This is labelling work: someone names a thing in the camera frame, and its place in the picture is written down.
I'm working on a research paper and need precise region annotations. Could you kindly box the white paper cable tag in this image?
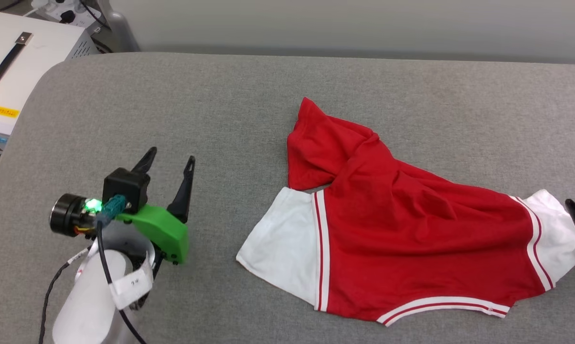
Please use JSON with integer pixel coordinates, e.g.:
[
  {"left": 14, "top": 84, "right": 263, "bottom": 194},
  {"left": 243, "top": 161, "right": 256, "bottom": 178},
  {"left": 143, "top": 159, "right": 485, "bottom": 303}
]
[{"left": 110, "top": 248, "right": 153, "bottom": 309}]

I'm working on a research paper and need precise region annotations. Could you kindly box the black case handle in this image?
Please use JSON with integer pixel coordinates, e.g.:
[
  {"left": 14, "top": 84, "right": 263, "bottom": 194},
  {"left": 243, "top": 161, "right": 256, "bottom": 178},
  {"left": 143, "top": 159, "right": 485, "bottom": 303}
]
[{"left": 0, "top": 32, "right": 34, "bottom": 97}]

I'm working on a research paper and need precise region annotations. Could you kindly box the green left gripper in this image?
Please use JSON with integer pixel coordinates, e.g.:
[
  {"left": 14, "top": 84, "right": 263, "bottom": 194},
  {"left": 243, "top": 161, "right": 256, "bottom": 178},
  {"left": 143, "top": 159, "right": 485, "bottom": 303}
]
[{"left": 49, "top": 147, "right": 196, "bottom": 266}]

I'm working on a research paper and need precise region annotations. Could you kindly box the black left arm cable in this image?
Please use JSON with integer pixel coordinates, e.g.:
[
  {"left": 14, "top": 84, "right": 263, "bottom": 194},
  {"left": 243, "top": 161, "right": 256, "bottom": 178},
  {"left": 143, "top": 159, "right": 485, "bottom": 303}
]
[
  {"left": 96, "top": 220, "right": 147, "bottom": 344},
  {"left": 38, "top": 248, "right": 85, "bottom": 344}
]

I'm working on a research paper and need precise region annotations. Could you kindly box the white equipment case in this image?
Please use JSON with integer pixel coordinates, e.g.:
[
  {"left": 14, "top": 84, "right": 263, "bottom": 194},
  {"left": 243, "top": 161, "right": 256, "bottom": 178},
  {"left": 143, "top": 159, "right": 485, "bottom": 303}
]
[{"left": 0, "top": 12, "right": 99, "bottom": 154}]

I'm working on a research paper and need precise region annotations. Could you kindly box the white power strip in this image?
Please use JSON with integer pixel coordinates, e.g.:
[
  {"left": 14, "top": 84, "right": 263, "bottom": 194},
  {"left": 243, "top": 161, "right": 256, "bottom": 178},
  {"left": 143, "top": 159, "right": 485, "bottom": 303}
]
[{"left": 32, "top": 0, "right": 99, "bottom": 27}]

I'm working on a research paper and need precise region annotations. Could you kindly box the red and white shirt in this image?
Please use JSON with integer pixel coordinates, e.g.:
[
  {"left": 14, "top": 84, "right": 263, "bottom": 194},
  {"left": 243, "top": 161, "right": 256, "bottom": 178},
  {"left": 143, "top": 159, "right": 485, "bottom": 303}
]
[{"left": 236, "top": 97, "right": 575, "bottom": 327}]

